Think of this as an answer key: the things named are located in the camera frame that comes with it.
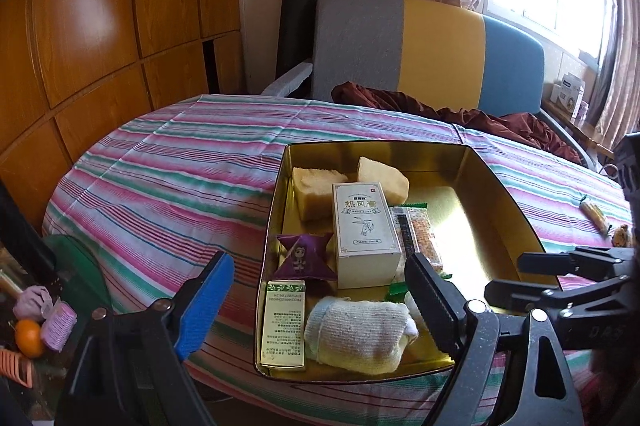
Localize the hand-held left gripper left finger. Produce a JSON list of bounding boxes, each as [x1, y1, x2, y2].
[[55, 250, 236, 426]]

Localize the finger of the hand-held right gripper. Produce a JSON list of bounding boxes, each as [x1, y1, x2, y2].
[[484, 273, 640, 350], [516, 246, 636, 278]]

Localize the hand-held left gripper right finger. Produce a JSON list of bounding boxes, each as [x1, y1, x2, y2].
[[404, 253, 586, 426]]

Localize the white towel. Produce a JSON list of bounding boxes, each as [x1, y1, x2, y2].
[[303, 296, 420, 369]]

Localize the gold tin box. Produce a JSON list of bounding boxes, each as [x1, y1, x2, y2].
[[251, 142, 561, 379]]

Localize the white carton box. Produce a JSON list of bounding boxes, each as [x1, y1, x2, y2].
[[332, 183, 402, 289]]

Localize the purple cartoon snack packet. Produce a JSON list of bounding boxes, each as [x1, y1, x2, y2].
[[272, 233, 338, 281]]

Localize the green snack packet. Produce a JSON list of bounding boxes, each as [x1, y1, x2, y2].
[[387, 273, 453, 302]]

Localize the yellow wrapped candy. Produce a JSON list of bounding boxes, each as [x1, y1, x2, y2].
[[580, 196, 612, 234]]

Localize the small beige object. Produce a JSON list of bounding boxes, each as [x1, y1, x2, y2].
[[612, 223, 633, 249]]

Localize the wooden side table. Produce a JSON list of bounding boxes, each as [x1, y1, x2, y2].
[[542, 99, 616, 162]]

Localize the orange cracker packet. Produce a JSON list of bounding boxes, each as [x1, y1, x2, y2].
[[390, 203, 446, 277]]

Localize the small green white box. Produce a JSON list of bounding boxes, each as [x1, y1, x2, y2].
[[259, 280, 307, 372]]

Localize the white blue box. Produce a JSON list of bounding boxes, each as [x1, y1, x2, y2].
[[550, 74, 587, 117]]

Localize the striped tablecloth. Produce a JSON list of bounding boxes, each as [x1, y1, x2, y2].
[[41, 94, 640, 402]]

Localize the green plastic chair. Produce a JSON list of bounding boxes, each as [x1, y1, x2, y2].
[[40, 233, 113, 322]]

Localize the yellow sponge cake piece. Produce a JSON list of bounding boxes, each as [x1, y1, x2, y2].
[[356, 156, 410, 207], [291, 166, 348, 222]]

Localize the pink pouch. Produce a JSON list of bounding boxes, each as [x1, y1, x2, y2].
[[40, 300, 78, 353]]

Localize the pink cloth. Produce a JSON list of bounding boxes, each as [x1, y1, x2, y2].
[[12, 285, 53, 319]]

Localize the orange fruit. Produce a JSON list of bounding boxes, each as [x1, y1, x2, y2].
[[14, 319, 43, 359]]

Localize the orange plastic item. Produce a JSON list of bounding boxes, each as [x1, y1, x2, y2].
[[0, 348, 35, 389]]

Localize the brown cloth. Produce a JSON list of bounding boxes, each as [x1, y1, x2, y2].
[[331, 81, 583, 164]]

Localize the grey yellow blue chair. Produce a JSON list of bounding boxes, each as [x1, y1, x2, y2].
[[260, 0, 596, 167]]

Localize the wooden wardrobe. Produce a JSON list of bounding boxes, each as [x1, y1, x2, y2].
[[0, 0, 246, 232]]

